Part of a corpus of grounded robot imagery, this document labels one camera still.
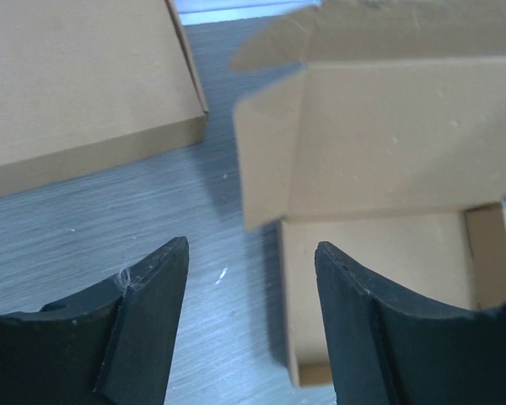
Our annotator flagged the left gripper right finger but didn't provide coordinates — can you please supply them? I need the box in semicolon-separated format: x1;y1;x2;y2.
315;241;506;404

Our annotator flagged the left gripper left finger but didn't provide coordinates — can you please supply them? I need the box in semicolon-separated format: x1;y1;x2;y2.
0;237;189;405

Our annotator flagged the cardboard box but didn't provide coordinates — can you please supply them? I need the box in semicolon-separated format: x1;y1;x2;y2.
0;1;208;197
229;1;506;387

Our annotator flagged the folded closed cardboard box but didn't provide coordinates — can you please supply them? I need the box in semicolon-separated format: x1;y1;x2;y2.
0;1;208;197

